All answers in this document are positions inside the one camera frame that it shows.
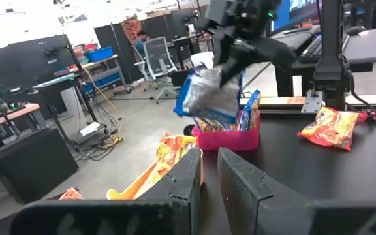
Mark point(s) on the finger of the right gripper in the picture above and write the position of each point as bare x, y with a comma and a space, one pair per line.
220, 49
237, 65

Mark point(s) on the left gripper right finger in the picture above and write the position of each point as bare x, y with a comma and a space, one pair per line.
256, 212

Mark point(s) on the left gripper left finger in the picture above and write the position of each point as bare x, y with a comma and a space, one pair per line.
109, 218

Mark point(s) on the red Maruchan ramen pack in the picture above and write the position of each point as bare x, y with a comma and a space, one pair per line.
72, 194

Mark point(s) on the orange Maruchan ramen pack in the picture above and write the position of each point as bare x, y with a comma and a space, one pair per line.
331, 127
171, 153

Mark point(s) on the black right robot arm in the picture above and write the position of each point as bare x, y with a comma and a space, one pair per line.
330, 49

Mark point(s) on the yellow plastic bin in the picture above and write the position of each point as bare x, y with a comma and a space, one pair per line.
122, 194

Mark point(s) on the computer monitor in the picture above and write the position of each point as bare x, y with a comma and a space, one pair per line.
282, 16

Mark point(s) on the grey mesh office chair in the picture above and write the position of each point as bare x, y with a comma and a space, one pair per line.
158, 55

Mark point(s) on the black keyboard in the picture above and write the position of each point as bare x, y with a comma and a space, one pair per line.
312, 49

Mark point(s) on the pink plastic bin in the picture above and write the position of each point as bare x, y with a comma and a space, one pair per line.
227, 140

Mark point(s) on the person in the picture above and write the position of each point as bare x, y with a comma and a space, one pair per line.
140, 42

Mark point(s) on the orange patterned cloth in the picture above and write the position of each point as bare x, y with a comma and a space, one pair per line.
131, 31

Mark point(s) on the white paper sheet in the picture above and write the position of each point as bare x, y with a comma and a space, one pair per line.
90, 129

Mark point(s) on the black floor box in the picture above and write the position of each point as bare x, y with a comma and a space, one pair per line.
28, 163

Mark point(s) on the black computer mouse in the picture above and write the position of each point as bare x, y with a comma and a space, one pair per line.
356, 30

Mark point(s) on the black partition panel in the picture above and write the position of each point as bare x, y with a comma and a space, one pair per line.
18, 62
109, 49

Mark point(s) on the grey shelf cart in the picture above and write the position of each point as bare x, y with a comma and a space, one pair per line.
106, 74

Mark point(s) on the blue plastic crate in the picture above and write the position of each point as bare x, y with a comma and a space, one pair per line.
100, 55

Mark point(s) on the laptop and keyboard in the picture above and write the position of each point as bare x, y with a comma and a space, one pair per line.
370, 45

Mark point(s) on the wooden desk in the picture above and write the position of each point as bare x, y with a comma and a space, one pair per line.
15, 112

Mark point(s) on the black table frame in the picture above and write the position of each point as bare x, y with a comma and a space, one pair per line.
282, 108

